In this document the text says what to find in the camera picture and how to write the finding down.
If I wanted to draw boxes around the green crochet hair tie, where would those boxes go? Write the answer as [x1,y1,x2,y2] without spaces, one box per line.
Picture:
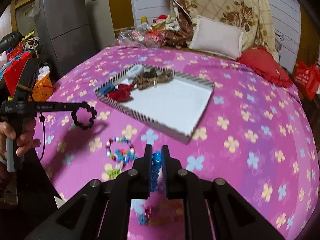
[101,163,126,181]

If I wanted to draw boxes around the teal orange crochet hair tie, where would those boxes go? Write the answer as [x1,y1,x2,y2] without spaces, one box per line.
[114,148,138,165]

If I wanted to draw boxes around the black bead bracelet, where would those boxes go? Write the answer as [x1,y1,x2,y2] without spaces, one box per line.
[70,101,98,131]

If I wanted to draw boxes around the multicolour round bead bracelet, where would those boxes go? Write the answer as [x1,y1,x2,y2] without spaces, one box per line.
[105,136,136,162]

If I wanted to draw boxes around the blue bead bracelet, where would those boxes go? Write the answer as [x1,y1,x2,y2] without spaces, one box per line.
[149,151,163,193]

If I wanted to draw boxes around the red satin bow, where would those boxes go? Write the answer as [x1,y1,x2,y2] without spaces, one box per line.
[106,84,135,102]

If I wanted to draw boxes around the leopard bow brown scrunchie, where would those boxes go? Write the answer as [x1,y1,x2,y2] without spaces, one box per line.
[133,68,173,90]

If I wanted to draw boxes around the person left hand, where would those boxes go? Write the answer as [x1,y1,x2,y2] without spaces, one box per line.
[1,118,40,160]

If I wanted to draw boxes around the orange plastic basket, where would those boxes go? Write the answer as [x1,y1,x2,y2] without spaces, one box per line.
[32,66,55,102]

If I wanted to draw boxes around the blue hair clip card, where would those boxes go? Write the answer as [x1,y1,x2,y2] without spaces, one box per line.
[98,83,115,96]

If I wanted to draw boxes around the pink floral bed sheet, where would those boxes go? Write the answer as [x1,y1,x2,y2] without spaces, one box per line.
[36,47,319,239]

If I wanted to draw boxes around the grey refrigerator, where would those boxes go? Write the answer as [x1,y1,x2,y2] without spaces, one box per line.
[35,0,97,80]

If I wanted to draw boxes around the striped white tray box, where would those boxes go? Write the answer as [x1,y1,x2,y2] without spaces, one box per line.
[94,64,215,144]

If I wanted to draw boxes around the grey fluffy scrunchie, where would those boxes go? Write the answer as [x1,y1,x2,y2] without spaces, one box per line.
[126,64,144,84]

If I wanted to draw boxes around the clear plastic bag pile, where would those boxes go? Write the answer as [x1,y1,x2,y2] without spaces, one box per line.
[113,22,166,48]

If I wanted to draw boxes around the red cushion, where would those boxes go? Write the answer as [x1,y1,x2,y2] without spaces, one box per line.
[237,47,292,88]

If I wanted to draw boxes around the red shopping bag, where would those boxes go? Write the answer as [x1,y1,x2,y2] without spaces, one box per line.
[293,61,319,101]

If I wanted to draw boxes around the white grey pillow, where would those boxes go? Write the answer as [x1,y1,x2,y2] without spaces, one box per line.
[189,15,244,60]

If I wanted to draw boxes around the brown floral quilt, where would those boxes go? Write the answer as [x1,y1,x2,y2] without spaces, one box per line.
[165,0,278,57]

